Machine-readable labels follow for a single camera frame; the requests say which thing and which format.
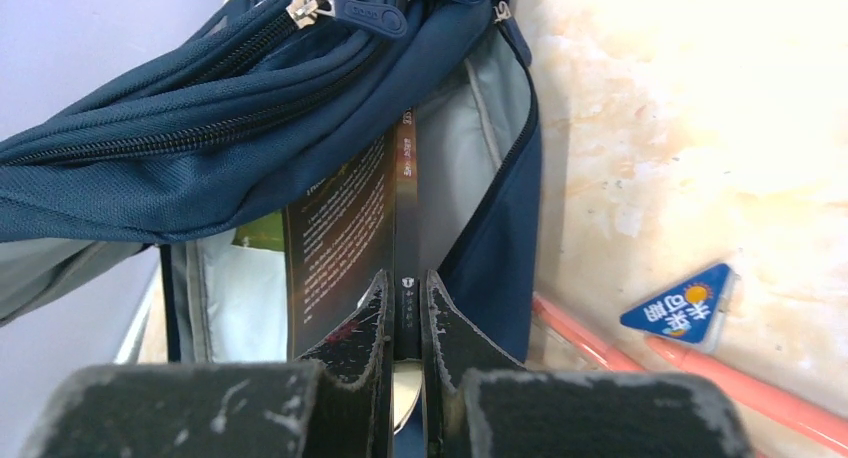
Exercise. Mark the pink pen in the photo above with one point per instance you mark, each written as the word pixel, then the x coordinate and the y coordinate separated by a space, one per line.
pixel 811 420
pixel 592 346

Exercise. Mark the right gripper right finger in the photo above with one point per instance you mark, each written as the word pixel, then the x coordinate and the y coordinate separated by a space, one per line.
pixel 478 401

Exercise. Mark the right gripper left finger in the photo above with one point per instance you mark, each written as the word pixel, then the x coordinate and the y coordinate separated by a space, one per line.
pixel 333 401

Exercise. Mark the navy blue student backpack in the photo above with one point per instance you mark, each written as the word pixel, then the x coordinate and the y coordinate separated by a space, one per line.
pixel 268 99

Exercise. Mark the blue triangular eraser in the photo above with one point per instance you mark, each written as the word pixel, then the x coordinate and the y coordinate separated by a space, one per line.
pixel 691 312

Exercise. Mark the green blue book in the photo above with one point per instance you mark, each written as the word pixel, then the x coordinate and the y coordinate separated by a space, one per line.
pixel 266 233

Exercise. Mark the dark brown book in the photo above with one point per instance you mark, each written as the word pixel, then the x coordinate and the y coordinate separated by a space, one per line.
pixel 340 234

